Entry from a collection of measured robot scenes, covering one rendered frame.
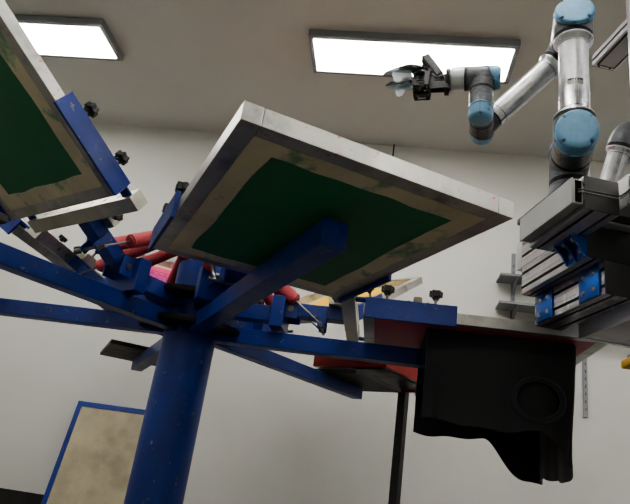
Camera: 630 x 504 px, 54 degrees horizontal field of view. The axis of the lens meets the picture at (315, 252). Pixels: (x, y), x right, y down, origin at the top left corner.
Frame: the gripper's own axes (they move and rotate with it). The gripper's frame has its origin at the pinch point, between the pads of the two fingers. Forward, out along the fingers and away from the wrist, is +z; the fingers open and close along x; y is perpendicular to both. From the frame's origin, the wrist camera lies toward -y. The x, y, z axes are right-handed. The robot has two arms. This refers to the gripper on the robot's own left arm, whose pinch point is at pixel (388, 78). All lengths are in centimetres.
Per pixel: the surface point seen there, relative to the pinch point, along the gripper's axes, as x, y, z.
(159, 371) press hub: 50, 90, 80
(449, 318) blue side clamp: 42, 66, -22
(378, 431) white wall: 265, 51, 36
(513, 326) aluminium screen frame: 46, 66, -42
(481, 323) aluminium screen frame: 44, 66, -32
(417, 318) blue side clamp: 40, 67, -12
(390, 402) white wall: 264, 31, 30
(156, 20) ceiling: 82, -146, 176
